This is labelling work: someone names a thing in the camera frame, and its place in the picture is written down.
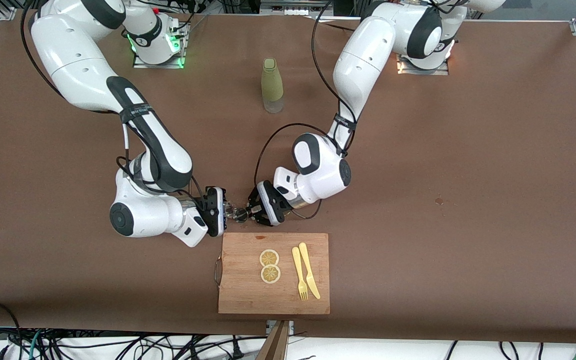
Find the yellow plastic fork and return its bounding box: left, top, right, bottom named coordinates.
left=291, top=246, right=309, bottom=302

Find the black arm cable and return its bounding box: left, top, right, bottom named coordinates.
left=20, top=0, right=204, bottom=201
left=253, top=0, right=356, bottom=221

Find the small clear glass cup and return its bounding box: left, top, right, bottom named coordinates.
left=226, top=202, right=249, bottom=224

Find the green sleeved glass bottle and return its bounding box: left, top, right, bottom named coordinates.
left=261, top=58, right=285, bottom=114

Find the black base power cable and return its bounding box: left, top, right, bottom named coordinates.
left=318, top=21, right=356, bottom=33

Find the brown table cover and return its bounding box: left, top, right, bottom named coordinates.
left=0, top=9, right=576, bottom=345

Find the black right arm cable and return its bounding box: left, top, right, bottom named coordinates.
left=20, top=0, right=204, bottom=201

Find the teal floor cable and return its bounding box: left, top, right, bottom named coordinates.
left=27, top=332, right=43, bottom=360

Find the wooden camera stand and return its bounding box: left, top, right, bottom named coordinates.
left=255, top=320, right=295, bottom=360

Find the wooden cutting board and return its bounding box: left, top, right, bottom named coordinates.
left=214, top=232, right=331, bottom=315

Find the grey power strip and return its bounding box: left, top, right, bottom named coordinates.
left=260, top=0, right=335, bottom=16

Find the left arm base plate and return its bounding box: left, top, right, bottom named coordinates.
left=396, top=52, right=450, bottom=76

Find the yellow plastic knife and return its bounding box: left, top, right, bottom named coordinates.
left=298, top=242, right=321, bottom=300

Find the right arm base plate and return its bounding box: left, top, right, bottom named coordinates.
left=133, top=47, right=187, bottom=69

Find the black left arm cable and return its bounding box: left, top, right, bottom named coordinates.
left=253, top=0, right=356, bottom=221

